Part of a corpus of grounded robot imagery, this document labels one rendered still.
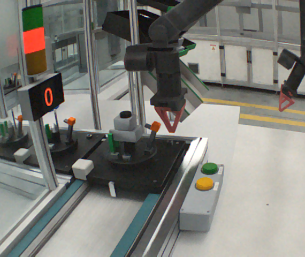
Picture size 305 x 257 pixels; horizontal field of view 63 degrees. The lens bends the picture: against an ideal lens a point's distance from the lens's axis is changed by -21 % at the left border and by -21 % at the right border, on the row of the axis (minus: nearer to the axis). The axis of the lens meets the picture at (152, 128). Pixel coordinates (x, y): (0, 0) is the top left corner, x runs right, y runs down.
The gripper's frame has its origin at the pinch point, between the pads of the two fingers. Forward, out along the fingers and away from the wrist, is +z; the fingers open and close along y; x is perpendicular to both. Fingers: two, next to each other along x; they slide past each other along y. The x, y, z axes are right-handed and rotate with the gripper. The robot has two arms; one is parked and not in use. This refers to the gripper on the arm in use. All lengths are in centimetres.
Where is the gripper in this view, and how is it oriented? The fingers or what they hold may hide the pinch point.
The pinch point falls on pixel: (171, 129)
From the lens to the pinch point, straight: 74.4
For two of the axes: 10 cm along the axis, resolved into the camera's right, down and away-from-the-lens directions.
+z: 0.7, 9.1, 4.1
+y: -3.2, 4.1, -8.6
